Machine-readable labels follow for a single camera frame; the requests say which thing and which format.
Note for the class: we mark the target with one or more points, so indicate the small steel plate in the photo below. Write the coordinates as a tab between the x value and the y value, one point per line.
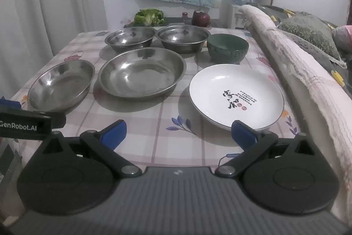
59	86

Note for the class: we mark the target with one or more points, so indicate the green leaf pattern cushion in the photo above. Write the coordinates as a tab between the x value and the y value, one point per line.
308	28

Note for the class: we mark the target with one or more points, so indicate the dark red apple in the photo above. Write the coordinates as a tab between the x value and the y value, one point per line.
200	19

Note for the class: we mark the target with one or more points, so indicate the cream lace sofa cover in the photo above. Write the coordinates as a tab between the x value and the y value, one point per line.
297	64

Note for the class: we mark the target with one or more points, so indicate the white ceramic plate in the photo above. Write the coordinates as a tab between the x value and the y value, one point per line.
217	91

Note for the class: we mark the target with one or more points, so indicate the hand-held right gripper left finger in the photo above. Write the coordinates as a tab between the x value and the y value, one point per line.
114	132

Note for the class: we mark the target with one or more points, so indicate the steel bowl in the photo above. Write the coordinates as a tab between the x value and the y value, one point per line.
183	36
129	35

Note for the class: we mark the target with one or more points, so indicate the green broccoli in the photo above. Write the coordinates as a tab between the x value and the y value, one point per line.
148	17

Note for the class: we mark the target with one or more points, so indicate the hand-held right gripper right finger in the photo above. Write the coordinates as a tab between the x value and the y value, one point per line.
243	135

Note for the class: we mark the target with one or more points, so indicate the green ceramic bowl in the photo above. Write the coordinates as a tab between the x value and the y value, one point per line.
228	49

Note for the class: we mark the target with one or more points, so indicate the pink cloth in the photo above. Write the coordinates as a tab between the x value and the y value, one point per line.
343	36

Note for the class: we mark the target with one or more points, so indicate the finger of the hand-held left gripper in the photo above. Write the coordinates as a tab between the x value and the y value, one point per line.
58	120

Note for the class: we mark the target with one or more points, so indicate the checked flowered tablecloth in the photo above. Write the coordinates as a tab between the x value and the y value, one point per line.
154	119

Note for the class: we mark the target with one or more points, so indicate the large steel plate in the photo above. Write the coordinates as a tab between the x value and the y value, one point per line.
141	72

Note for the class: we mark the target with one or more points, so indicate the white water dispenser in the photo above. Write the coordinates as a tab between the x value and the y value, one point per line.
238	16

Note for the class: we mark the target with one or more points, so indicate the white curtain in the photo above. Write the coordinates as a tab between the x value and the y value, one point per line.
41	3

